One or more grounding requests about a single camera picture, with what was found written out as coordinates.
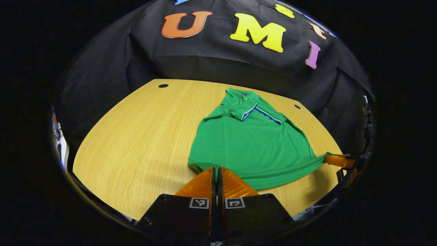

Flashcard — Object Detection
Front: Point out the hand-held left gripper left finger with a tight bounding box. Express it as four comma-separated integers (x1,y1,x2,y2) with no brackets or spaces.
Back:
136,166,217,243

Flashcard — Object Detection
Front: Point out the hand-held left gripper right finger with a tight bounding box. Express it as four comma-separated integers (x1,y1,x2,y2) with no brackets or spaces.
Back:
217,166,296,243

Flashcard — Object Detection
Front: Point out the green T-shirt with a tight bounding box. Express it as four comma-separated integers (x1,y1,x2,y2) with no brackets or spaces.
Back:
187,87,342,191

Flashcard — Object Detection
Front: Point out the white side desk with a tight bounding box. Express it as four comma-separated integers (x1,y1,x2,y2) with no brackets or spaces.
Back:
51,108,70,170

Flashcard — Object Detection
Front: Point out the black backdrop cloth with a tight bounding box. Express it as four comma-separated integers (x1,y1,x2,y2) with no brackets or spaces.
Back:
56,0,376,158

